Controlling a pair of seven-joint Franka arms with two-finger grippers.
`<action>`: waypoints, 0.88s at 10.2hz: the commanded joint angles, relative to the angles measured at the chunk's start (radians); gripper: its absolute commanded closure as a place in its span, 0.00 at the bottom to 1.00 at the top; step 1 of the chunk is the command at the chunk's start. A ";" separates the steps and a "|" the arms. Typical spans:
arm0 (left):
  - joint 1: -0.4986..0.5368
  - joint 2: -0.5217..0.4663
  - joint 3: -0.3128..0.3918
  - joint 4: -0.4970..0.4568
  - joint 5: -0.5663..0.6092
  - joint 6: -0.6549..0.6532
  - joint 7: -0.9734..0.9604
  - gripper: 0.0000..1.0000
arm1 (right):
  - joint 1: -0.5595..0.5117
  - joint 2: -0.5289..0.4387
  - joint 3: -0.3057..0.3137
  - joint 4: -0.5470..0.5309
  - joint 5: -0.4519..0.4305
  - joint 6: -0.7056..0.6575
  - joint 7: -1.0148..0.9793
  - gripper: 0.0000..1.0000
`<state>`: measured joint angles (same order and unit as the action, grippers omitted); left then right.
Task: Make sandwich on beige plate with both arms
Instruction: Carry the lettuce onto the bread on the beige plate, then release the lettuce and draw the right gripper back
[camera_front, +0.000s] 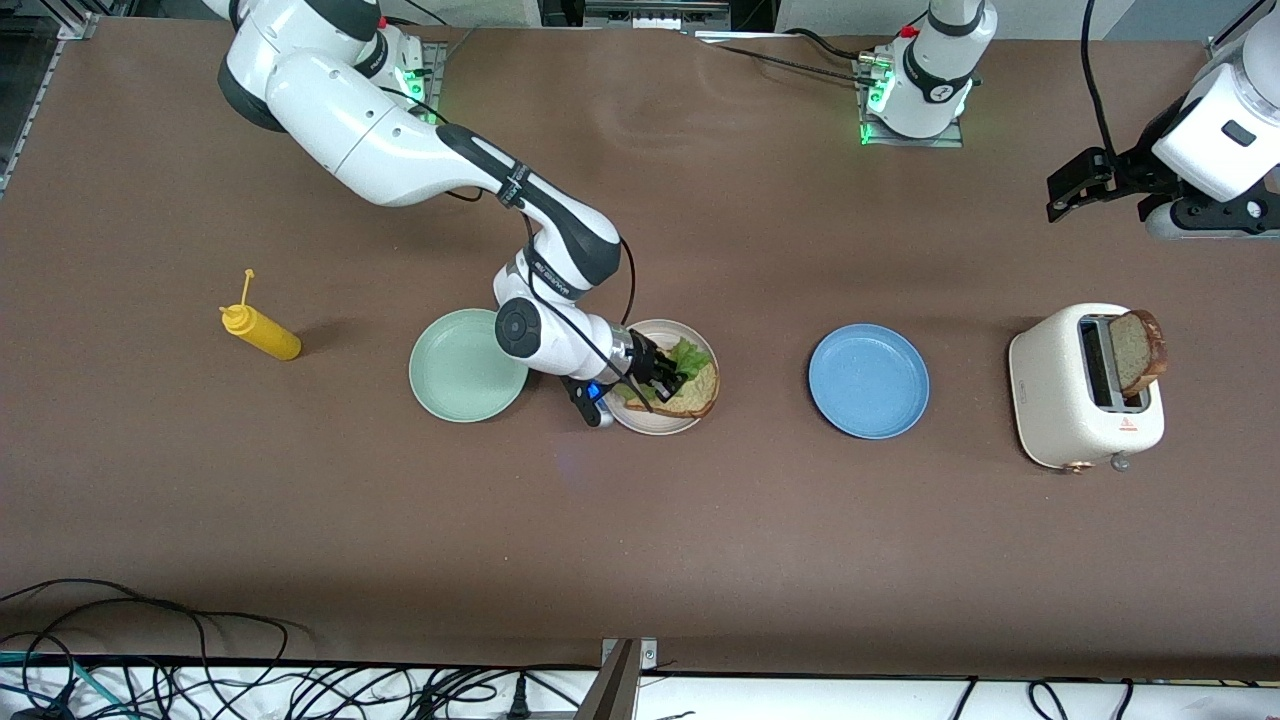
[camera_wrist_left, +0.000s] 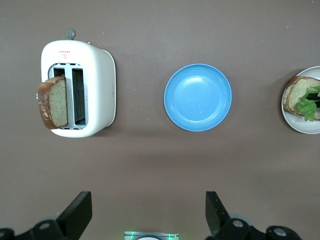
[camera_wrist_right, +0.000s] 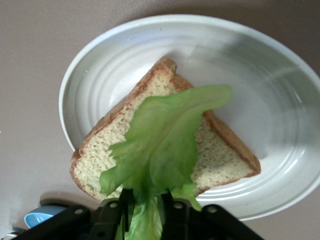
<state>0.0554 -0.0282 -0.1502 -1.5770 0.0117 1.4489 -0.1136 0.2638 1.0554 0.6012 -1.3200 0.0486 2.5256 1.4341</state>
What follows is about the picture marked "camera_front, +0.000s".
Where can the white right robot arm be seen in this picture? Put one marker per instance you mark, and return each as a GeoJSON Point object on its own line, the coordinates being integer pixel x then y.
{"type": "Point", "coordinates": [330, 110]}

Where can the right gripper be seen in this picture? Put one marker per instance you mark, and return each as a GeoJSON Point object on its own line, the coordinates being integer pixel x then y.
{"type": "Point", "coordinates": [647, 361]}

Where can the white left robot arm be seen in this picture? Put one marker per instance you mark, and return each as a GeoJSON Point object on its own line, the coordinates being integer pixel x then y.
{"type": "Point", "coordinates": [935, 90]}

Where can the brown bread slice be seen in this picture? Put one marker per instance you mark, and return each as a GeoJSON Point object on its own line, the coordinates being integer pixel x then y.
{"type": "Point", "coordinates": [700, 395]}
{"type": "Point", "coordinates": [1138, 352]}

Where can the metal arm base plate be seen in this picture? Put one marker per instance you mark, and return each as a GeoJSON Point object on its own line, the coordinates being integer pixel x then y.
{"type": "Point", "coordinates": [915, 142]}
{"type": "Point", "coordinates": [437, 65]}

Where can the white toaster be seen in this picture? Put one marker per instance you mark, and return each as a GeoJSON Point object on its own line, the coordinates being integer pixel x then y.
{"type": "Point", "coordinates": [1050, 400]}

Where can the green lettuce leaf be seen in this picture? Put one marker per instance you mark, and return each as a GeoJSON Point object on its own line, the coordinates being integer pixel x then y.
{"type": "Point", "coordinates": [695, 358]}

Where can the metal table bracket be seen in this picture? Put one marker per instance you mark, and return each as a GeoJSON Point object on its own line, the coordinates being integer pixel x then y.
{"type": "Point", "coordinates": [620, 680]}

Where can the yellow mustard squeeze bottle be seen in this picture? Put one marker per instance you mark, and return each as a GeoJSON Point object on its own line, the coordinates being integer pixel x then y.
{"type": "Point", "coordinates": [265, 335]}

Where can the blue plate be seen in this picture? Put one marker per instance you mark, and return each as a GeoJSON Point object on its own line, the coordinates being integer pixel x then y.
{"type": "Point", "coordinates": [868, 381]}

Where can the black equipment rack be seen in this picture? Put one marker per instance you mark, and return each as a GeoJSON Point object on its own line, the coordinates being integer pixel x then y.
{"type": "Point", "coordinates": [655, 12]}

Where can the green plate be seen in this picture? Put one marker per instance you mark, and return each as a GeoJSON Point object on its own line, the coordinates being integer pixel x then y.
{"type": "Point", "coordinates": [455, 375]}

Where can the beige plate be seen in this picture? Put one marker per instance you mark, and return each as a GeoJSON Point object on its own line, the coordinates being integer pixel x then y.
{"type": "Point", "coordinates": [650, 422]}

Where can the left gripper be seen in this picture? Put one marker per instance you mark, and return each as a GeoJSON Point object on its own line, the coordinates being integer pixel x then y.
{"type": "Point", "coordinates": [1137, 169]}

